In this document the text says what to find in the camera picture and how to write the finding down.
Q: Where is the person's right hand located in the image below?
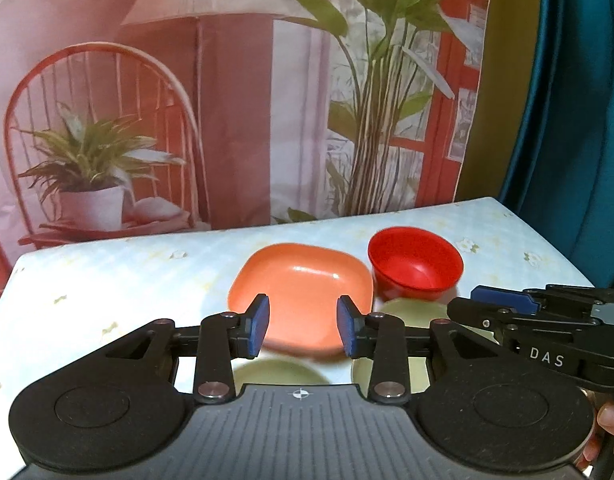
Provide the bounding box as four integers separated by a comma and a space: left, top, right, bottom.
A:
583, 402, 614, 472

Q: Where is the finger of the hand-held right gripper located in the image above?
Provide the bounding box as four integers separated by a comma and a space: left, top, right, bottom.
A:
446, 296, 518, 343
470, 284, 548, 314

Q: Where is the pale green dish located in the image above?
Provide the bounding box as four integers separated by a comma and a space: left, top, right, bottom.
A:
231, 358, 330, 387
350, 297, 498, 394

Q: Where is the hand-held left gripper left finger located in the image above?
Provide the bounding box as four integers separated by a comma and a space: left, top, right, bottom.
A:
105, 293, 271, 405

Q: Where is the floral pale blue tablecloth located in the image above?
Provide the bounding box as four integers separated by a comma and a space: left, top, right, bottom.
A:
0, 196, 608, 480

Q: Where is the orange square plate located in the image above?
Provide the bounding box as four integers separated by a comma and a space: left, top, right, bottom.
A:
227, 242, 374, 359

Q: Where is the printed backdrop cloth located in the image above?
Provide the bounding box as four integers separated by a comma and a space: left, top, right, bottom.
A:
0, 0, 492, 307

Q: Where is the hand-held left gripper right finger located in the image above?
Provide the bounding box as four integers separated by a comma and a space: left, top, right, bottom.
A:
336, 294, 498, 405

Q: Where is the red bowl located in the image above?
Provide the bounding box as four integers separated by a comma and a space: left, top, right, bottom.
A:
367, 226, 464, 303

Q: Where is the teal curtain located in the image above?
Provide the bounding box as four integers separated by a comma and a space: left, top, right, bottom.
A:
496, 0, 614, 292

